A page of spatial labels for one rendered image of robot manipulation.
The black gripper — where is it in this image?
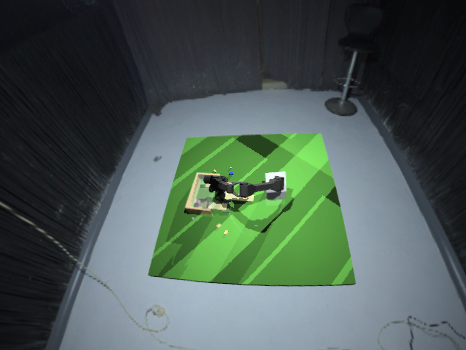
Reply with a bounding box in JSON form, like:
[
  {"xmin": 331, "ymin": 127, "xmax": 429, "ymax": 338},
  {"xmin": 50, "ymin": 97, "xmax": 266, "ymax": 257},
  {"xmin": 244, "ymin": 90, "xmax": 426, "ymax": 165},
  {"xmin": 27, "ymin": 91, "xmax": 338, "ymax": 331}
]
[{"xmin": 215, "ymin": 177, "xmax": 228, "ymax": 201}]

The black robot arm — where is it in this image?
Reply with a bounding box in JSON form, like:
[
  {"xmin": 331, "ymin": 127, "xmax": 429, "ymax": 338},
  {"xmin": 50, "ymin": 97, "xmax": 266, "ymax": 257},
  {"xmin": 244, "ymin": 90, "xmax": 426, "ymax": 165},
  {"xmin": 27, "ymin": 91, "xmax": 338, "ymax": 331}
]
[{"xmin": 203, "ymin": 175, "xmax": 284, "ymax": 198}]

